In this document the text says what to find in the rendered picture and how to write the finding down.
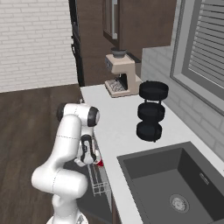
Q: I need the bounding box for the white wire dishwasher rack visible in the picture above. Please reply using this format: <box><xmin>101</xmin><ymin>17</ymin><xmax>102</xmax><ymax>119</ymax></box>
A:
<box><xmin>87</xmin><ymin>136</ymin><xmax>114</xmax><ymax>197</ymax></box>

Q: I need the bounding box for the black built-in oven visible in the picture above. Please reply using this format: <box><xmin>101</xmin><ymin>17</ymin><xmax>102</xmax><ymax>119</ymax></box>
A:
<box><xmin>67</xmin><ymin>0</ymin><xmax>86</xmax><ymax>88</ymax></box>

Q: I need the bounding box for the beige coffee machine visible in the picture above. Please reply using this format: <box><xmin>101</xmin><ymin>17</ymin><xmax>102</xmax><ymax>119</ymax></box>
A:
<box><xmin>104</xmin><ymin>47</ymin><xmax>144</xmax><ymax>98</ymax></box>

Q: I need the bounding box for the grey window with blinds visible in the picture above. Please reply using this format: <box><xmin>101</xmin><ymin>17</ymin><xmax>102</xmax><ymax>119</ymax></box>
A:
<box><xmin>170</xmin><ymin>0</ymin><xmax>224</xmax><ymax>117</ymax></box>

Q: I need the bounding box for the brown wall cupboard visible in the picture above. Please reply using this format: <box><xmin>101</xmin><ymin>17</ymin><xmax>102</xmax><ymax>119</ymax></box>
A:
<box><xmin>101</xmin><ymin>0</ymin><xmax>178</xmax><ymax>53</ymax></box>

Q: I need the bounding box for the black three-tier stand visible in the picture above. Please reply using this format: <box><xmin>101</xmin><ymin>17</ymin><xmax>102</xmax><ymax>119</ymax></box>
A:
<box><xmin>136</xmin><ymin>80</ymin><xmax>170</xmax><ymax>144</ymax></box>

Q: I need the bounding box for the brown base cabinet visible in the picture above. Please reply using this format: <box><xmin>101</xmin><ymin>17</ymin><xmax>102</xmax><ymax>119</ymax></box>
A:
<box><xmin>111</xmin><ymin>195</ymin><xmax>123</xmax><ymax>224</ymax></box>

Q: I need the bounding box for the dark dishwasher door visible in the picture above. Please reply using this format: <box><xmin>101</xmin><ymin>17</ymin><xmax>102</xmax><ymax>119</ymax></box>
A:
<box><xmin>62</xmin><ymin>159</ymin><xmax>114</xmax><ymax>224</ymax></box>

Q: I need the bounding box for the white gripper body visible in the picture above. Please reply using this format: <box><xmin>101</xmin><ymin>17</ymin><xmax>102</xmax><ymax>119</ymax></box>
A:
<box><xmin>73</xmin><ymin>156</ymin><xmax>89</xmax><ymax>168</ymax></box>

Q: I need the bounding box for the dark grey sink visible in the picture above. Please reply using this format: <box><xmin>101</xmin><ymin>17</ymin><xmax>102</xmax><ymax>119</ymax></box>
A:
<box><xmin>116</xmin><ymin>141</ymin><xmax>224</xmax><ymax>224</ymax></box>

